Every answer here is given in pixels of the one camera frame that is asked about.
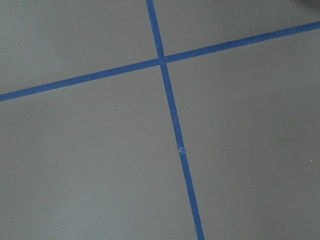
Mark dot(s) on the crossing blue tape strip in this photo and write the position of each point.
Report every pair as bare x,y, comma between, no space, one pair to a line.
156,61

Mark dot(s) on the long blue tape strip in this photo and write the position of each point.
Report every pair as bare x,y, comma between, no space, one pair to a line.
175,119

